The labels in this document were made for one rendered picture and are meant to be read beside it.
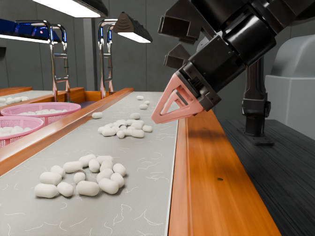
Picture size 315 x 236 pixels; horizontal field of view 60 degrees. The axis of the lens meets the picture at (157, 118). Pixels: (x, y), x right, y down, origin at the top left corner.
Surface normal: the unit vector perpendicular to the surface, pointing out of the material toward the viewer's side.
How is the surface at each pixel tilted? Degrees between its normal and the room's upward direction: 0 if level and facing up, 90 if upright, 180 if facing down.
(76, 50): 90
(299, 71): 90
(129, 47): 90
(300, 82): 90
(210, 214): 0
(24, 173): 0
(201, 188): 0
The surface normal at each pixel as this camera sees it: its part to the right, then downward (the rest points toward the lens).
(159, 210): 0.00, -0.98
